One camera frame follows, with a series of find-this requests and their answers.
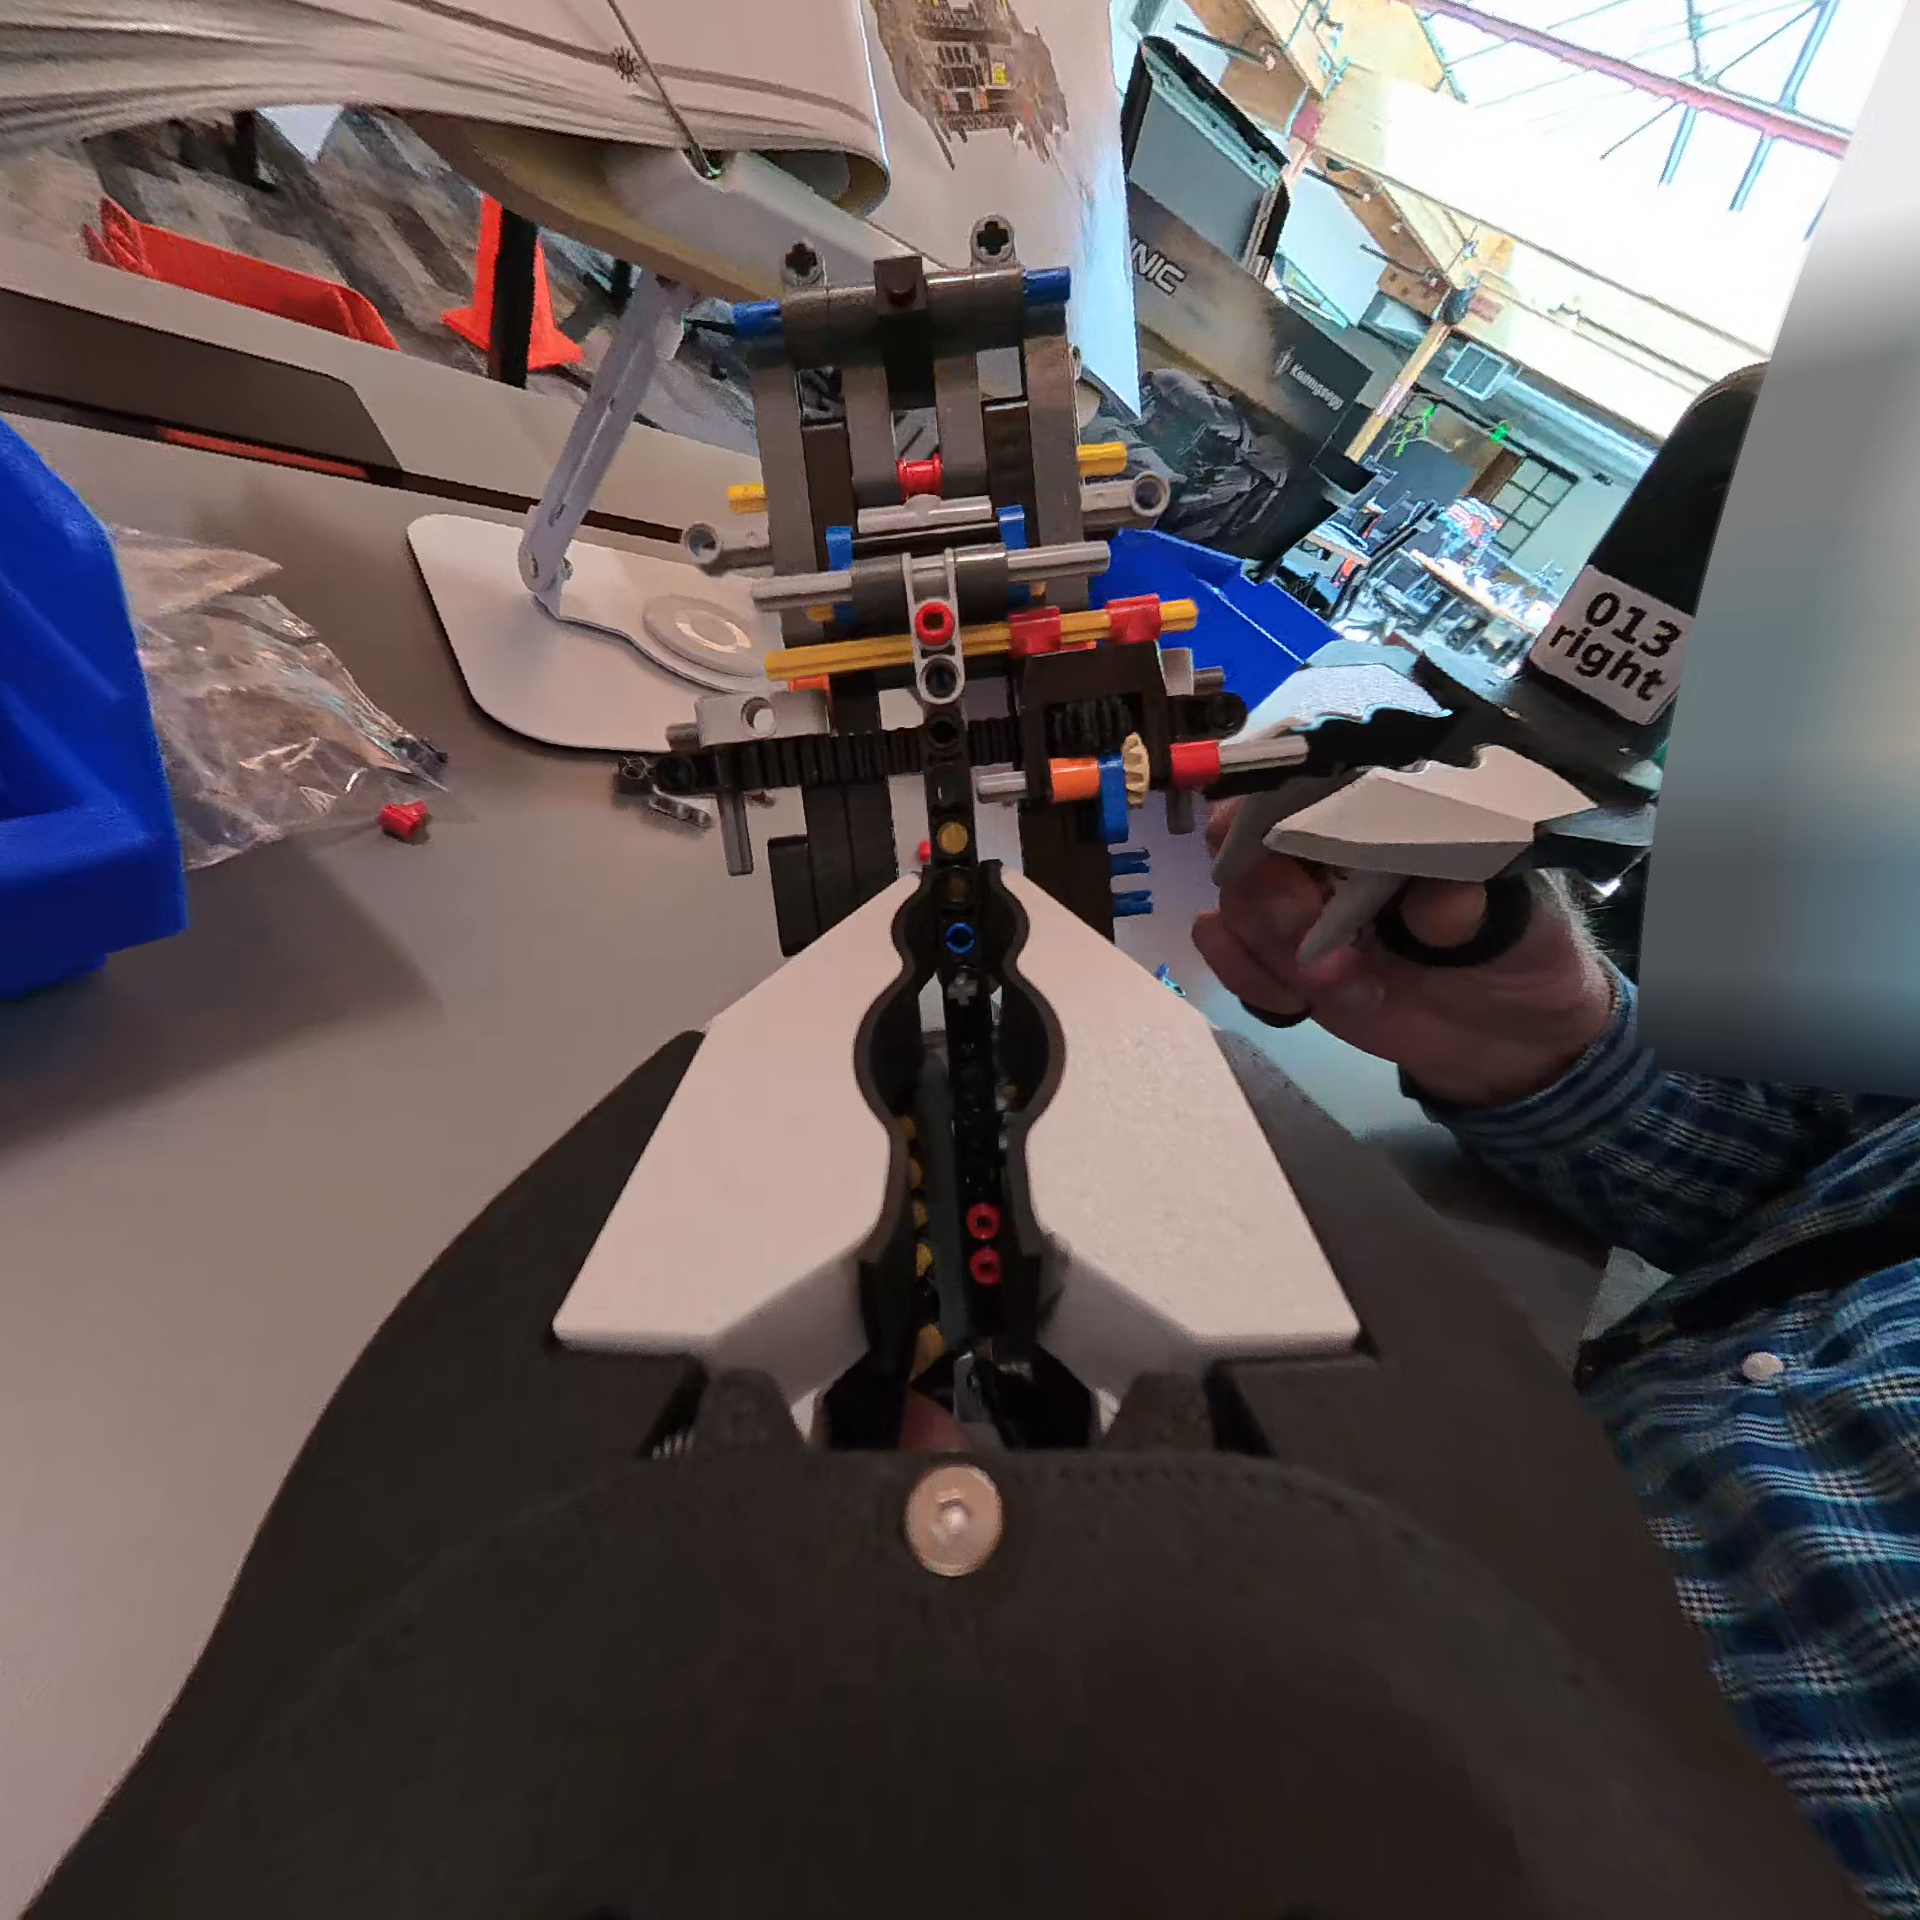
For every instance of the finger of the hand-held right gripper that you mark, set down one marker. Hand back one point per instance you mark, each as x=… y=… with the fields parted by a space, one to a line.
x=1350 y=693
x=1441 y=819

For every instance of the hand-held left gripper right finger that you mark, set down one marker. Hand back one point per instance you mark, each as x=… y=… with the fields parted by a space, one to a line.
x=1185 y=1201

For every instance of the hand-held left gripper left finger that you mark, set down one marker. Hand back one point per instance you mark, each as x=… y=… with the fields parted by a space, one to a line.
x=735 y=1201

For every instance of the multicolour lego technic assembly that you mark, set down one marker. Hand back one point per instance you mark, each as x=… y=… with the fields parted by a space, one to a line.
x=961 y=389

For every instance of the person's right forearm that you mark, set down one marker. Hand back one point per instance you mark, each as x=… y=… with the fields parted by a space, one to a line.
x=1650 y=1154

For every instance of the grey lego piece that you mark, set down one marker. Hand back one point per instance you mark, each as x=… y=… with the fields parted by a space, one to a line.
x=669 y=791

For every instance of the red lego connector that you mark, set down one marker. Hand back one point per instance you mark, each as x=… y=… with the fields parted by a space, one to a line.
x=402 y=819

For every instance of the lego instruction booklet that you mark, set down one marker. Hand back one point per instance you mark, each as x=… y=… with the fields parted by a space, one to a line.
x=452 y=60

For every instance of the person's right hand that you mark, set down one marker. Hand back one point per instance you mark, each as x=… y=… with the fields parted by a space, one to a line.
x=1424 y=1019

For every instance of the blue plastic bin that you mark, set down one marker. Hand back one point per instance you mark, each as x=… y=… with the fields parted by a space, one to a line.
x=77 y=721
x=1200 y=599

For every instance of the black cardboard box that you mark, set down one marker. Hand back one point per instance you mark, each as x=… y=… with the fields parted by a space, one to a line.
x=1244 y=316

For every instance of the white booklet stand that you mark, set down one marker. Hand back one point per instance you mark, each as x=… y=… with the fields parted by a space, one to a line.
x=600 y=644

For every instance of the clear plastic bag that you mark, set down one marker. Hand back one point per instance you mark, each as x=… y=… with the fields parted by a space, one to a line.
x=254 y=690

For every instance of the blue plaid shirt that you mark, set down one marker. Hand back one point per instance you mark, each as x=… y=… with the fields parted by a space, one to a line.
x=1800 y=1575

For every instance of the orange traffic cone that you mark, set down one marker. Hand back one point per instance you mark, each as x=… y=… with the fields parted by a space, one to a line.
x=510 y=300

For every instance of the orange plastic bin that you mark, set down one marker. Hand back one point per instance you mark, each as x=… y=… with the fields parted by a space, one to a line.
x=224 y=284

